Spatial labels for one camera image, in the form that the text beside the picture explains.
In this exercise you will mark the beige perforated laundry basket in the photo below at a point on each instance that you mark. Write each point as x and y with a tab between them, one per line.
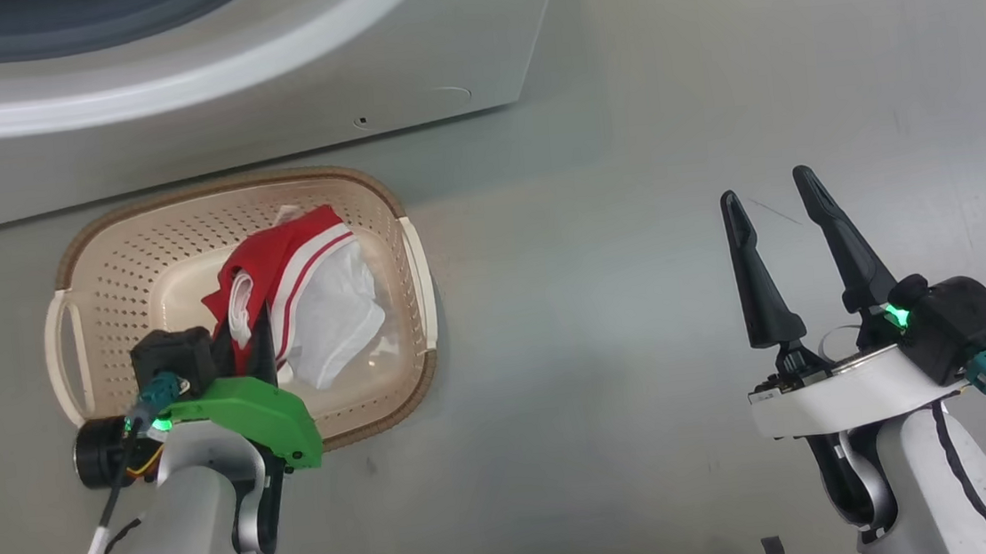
118	274

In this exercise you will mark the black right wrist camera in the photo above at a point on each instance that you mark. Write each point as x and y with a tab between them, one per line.
952	326

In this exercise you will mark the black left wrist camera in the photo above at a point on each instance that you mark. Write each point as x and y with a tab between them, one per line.
174	358

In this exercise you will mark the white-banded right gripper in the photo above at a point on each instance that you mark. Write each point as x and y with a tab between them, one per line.
860	392

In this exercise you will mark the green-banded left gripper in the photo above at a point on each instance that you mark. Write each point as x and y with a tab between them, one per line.
255	414

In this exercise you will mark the small black floor marker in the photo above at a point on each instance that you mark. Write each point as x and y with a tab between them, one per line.
773	546

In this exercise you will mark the red and white garment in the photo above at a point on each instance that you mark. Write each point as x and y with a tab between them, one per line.
327	318

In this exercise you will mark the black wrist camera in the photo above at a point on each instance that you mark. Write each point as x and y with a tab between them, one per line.
174	358
952	326

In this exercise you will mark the white front-loading washing machine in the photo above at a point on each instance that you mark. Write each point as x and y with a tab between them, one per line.
264	109

